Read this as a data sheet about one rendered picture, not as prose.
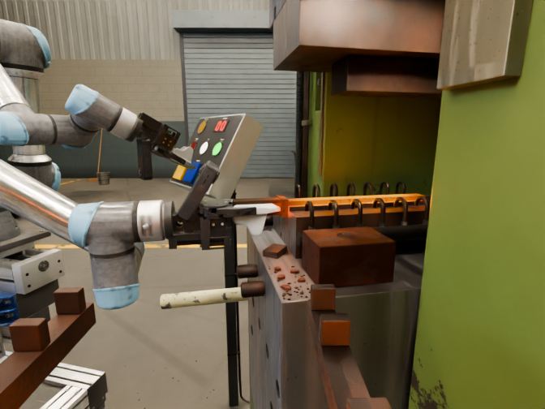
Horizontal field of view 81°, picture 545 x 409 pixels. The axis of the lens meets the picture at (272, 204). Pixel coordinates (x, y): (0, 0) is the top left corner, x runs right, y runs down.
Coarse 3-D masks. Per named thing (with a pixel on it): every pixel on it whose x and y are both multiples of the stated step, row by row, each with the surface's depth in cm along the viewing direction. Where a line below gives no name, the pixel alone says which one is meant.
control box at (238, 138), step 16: (208, 128) 114; (224, 128) 105; (240, 128) 98; (256, 128) 102; (208, 144) 109; (224, 144) 100; (240, 144) 99; (192, 160) 114; (208, 160) 104; (224, 160) 97; (240, 160) 100; (224, 176) 98; (240, 176) 102; (208, 192) 96; (224, 192) 99
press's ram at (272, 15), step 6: (270, 0) 68; (276, 0) 63; (282, 0) 58; (270, 6) 69; (276, 6) 64; (282, 6) 59; (270, 12) 69; (276, 12) 64; (270, 18) 69; (270, 24) 70
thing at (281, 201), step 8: (240, 200) 60; (248, 200) 60; (256, 200) 60; (264, 200) 60; (272, 200) 60; (280, 200) 61; (288, 200) 60; (296, 200) 62; (304, 200) 62; (312, 200) 62; (320, 200) 62; (328, 200) 63; (336, 200) 63; (344, 200) 63; (360, 200) 64; (368, 200) 65; (384, 200) 65; (392, 200) 66; (288, 208) 60
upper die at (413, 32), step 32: (288, 0) 55; (320, 0) 49; (352, 0) 50; (384, 0) 51; (416, 0) 52; (288, 32) 56; (320, 32) 50; (352, 32) 51; (384, 32) 52; (416, 32) 53; (288, 64) 63; (320, 64) 63
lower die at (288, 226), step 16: (320, 208) 61; (368, 208) 63; (400, 208) 63; (416, 208) 63; (288, 224) 61; (304, 224) 56; (320, 224) 57; (352, 224) 58; (368, 224) 59; (400, 224) 60; (416, 224) 61; (288, 240) 62
